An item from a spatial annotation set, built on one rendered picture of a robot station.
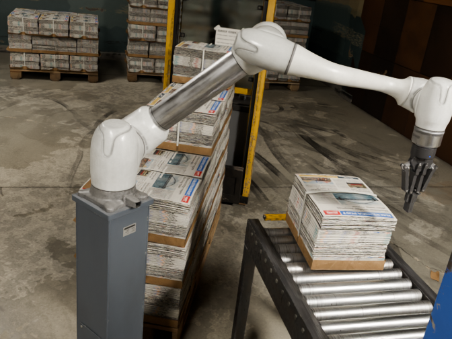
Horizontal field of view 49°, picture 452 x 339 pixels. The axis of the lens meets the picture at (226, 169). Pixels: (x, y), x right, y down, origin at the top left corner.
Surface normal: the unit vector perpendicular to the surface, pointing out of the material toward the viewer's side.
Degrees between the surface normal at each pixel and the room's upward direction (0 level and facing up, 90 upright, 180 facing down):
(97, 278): 90
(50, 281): 0
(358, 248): 90
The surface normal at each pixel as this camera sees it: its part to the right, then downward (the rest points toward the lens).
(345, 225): 0.15, 0.40
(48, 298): 0.11, -0.92
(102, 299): -0.62, 0.24
